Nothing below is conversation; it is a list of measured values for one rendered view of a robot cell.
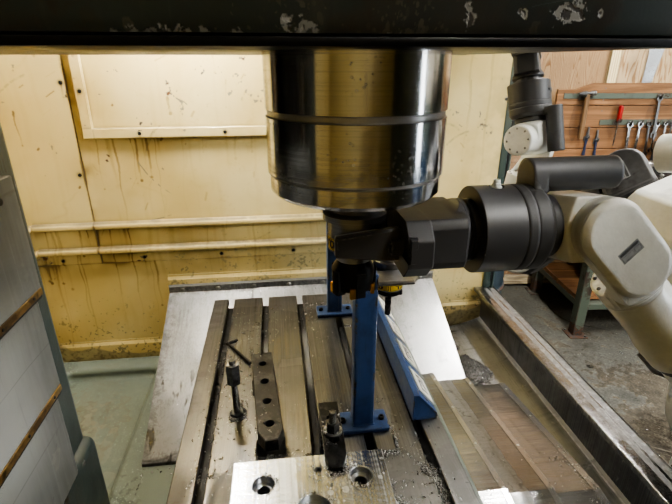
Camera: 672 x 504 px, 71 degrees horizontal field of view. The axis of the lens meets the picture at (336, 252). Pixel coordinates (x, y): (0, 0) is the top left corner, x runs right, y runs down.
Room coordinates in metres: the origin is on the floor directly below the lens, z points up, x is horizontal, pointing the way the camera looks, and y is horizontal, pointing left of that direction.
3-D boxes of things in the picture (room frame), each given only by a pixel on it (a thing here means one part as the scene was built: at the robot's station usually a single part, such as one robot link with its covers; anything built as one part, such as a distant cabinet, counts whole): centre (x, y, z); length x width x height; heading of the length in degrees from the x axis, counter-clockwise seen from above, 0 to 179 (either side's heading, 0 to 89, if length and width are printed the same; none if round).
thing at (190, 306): (1.08, 0.06, 0.75); 0.89 x 0.70 x 0.26; 97
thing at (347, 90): (0.43, -0.02, 1.50); 0.16 x 0.16 x 0.12
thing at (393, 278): (0.73, -0.10, 1.21); 0.07 x 0.05 x 0.01; 97
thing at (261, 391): (0.74, 0.14, 0.93); 0.26 x 0.05 x 0.06; 12
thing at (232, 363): (0.74, 0.20, 0.96); 0.03 x 0.03 x 0.13
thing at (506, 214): (0.45, -0.12, 1.40); 0.13 x 0.12 x 0.10; 7
